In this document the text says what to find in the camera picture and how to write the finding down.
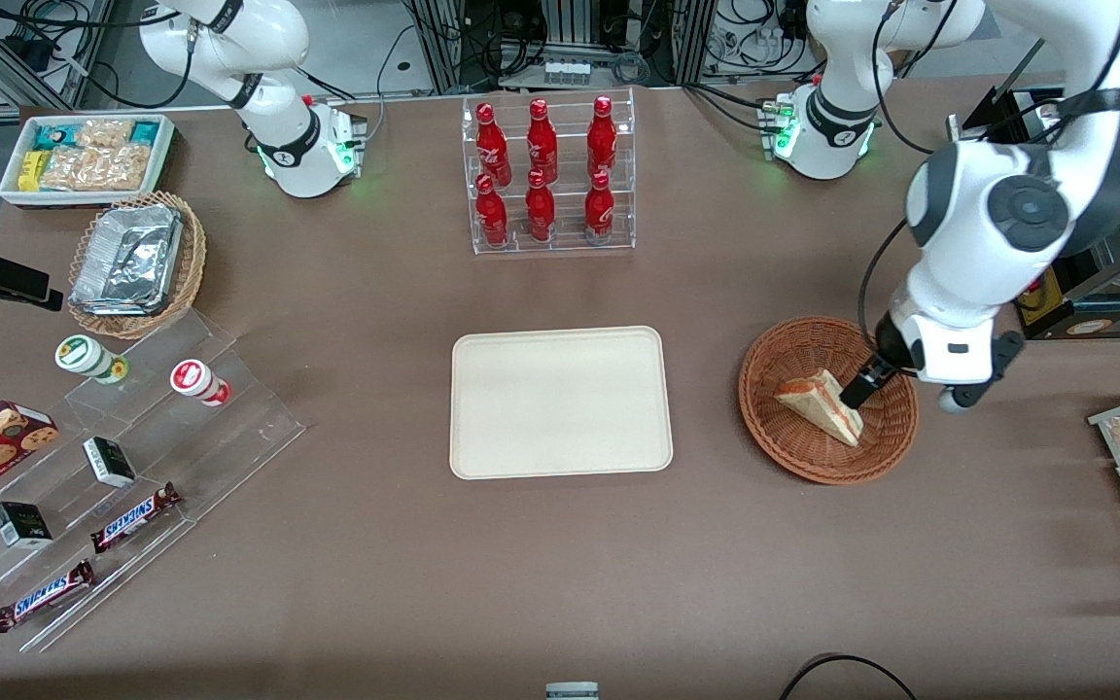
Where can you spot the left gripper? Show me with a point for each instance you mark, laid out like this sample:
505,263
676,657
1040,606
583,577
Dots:
886,348

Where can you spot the triangular sandwich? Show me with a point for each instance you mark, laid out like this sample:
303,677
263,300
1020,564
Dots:
818,399

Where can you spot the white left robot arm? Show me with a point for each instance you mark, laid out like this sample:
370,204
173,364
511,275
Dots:
968,214

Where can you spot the brown wicker basket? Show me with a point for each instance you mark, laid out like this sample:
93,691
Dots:
813,457

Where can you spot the cream plastic tray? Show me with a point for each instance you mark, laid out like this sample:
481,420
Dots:
560,403

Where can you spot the light wicker basket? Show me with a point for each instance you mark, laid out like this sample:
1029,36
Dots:
192,262

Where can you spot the black food warmer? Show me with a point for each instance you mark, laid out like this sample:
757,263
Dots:
1114,282

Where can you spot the red cola bottle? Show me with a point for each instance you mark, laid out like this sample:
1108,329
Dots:
492,216
491,141
540,212
542,141
602,136
599,209

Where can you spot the clear acrylic bottle rack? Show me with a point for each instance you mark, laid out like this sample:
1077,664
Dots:
570,238

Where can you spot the white power strip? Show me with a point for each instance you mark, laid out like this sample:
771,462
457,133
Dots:
567,71

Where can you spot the grey device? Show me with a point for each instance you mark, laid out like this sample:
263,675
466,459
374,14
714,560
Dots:
572,691

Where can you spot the clear acrylic step display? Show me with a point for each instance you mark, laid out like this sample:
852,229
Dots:
229,437

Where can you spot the red lid cup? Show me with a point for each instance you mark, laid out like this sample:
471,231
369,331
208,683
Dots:
195,379

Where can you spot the white plastic bin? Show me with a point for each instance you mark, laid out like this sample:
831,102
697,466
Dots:
166,156

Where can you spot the Snickers bar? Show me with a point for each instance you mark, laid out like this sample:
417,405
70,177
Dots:
135,517
45,595

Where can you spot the silver foil containers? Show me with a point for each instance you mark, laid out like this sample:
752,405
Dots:
127,258

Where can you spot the teal snack pack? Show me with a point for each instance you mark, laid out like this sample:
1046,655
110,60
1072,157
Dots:
145,131
51,136

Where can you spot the small black box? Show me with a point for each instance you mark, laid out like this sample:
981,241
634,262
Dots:
20,525
109,462

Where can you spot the green lid cup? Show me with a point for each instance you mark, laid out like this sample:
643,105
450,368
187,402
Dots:
84,356

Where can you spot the large clear cracker bag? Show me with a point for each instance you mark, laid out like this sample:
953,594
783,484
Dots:
98,168

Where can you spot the small clear cracker bag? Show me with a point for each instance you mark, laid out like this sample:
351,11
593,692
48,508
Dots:
105,132

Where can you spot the yellow snack pack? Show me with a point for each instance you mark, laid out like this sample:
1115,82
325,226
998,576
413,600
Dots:
30,171

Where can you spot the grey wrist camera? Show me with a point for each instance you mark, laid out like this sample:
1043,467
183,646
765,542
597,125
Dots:
955,401

